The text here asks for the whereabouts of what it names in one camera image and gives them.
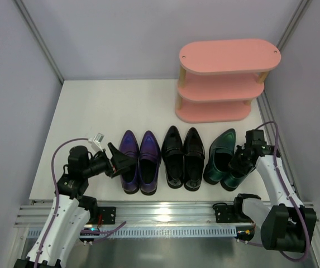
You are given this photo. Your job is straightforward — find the green metallic shoe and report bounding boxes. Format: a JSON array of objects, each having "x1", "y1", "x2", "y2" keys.
[
  {"x1": 220, "y1": 169, "x2": 253, "y2": 192},
  {"x1": 203, "y1": 128, "x2": 236, "y2": 185}
]

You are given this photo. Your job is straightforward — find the black glossy shoe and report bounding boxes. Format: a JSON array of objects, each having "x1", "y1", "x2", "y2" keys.
[
  {"x1": 183, "y1": 127, "x2": 205, "y2": 192},
  {"x1": 161, "y1": 126, "x2": 184, "y2": 189}
]

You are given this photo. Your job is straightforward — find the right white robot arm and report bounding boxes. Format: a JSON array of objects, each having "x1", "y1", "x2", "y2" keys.
[{"x1": 229, "y1": 130, "x2": 317, "y2": 253}]

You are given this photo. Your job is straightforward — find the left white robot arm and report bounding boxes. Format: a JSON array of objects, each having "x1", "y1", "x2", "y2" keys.
[{"x1": 15, "y1": 143, "x2": 137, "y2": 267}]

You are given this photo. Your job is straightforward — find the purple left shoe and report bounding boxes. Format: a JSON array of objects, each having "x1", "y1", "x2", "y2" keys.
[{"x1": 119, "y1": 130, "x2": 139, "y2": 195}]

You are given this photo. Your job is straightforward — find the purple shoe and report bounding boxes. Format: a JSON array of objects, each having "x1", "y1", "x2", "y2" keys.
[
  {"x1": 119, "y1": 130, "x2": 139, "y2": 195},
  {"x1": 138, "y1": 131, "x2": 161, "y2": 195}
]

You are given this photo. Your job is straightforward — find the purple right shoe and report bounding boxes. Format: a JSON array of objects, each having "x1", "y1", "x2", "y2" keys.
[{"x1": 138, "y1": 131, "x2": 161, "y2": 195}]

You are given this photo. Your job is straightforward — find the pink three-tier shoe shelf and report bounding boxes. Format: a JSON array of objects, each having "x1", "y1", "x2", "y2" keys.
[{"x1": 175, "y1": 39, "x2": 281, "y2": 123}]

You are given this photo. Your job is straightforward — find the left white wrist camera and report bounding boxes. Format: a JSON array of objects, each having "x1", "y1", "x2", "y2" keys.
[{"x1": 88, "y1": 133, "x2": 104, "y2": 152}]

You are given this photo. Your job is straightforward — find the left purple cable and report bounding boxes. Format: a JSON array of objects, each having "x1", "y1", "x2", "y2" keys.
[{"x1": 34, "y1": 137, "x2": 127, "y2": 266}]

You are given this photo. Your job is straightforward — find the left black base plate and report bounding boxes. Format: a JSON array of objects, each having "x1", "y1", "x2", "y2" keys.
[{"x1": 88, "y1": 206, "x2": 116, "y2": 225}]

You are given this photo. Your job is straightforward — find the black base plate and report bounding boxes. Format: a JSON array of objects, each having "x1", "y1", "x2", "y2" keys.
[
  {"x1": 88, "y1": 206, "x2": 116, "y2": 225},
  {"x1": 212, "y1": 202, "x2": 242, "y2": 223}
]

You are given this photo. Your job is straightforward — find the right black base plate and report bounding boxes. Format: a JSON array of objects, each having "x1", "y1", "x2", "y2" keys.
[{"x1": 212, "y1": 202, "x2": 242, "y2": 223}]

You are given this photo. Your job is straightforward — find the aluminium mounting rail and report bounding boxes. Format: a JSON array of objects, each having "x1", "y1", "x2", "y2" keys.
[{"x1": 13, "y1": 201, "x2": 319, "y2": 227}]

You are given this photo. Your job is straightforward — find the slotted grey cable duct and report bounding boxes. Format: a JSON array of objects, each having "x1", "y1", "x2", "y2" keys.
[{"x1": 27, "y1": 225, "x2": 237, "y2": 239}]

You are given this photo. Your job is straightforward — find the right aluminium frame post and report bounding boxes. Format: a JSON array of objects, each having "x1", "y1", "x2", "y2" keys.
[{"x1": 276, "y1": 0, "x2": 313, "y2": 52}]

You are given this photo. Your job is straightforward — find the aluminium frame post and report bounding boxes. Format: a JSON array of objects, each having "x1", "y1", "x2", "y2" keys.
[
  {"x1": 276, "y1": 0, "x2": 313, "y2": 52},
  {"x1": 12, "y1": 0, "x2": 65, "y2": 84}
]

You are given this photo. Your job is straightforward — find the left aluminium frame post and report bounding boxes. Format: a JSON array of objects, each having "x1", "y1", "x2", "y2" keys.
[{"x1": 12, "y1": 0, "x2": 65, "y2": 84}]

